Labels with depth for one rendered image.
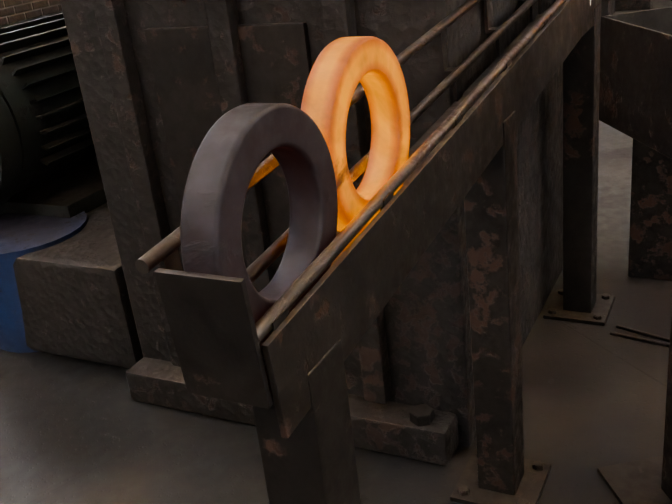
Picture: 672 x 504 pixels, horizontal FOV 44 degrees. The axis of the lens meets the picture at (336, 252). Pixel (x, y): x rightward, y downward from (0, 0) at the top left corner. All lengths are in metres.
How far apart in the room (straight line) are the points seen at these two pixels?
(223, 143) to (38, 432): 1.24
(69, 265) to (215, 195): 1.28
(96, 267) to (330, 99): 1.14
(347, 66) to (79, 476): 1.05
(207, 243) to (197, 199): 0.03
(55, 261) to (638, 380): 1.21
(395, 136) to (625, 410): 0.89
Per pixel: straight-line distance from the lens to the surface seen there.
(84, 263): 1.82
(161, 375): 1.69
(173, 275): 0.60
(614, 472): 1.45
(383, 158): 0.86
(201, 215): 0.58
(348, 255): 0.69
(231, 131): 0.60
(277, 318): 0.61
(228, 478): 1.50
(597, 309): 1.91
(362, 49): 0.77
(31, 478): 1.64
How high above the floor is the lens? 0.91
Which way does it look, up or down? 23 degrees down
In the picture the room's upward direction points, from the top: 7 degrees counter-clockwise
